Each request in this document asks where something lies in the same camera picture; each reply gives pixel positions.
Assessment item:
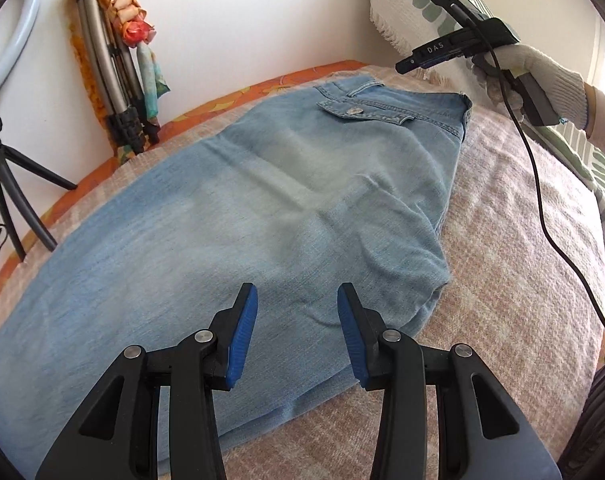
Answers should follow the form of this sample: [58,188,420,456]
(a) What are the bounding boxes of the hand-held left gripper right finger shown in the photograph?
[336,282,563,480]

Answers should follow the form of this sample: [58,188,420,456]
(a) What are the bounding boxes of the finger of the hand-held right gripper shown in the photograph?
[395,34,465,74]

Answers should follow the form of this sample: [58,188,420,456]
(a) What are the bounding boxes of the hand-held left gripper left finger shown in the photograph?
[35,282,259,480]

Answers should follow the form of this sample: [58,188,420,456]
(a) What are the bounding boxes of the light blue denim pants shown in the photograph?
[0,74,475,461]

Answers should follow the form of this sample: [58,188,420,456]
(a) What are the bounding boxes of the person's right hand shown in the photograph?
[471,44,589,132]

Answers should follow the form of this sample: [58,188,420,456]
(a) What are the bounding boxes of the white green leaf cloth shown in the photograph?
[369,0,605,253]

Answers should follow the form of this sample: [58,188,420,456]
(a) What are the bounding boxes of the beige plaid blanket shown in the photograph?
[0,62,605,480]

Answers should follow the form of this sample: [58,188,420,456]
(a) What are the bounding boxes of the dark wicker chair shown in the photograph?
[556,357,605,480]

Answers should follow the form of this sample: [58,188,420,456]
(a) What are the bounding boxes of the colourful floral scarf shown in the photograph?
[93,0,174,127]

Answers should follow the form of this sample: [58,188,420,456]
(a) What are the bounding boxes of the folded silver tripod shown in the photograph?
[71,0,162,157]

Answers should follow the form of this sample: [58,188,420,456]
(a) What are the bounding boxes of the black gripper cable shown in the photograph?
[449,2,605,338]

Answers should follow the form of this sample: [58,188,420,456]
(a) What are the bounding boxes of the white ring light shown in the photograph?
[0,0,51,111]

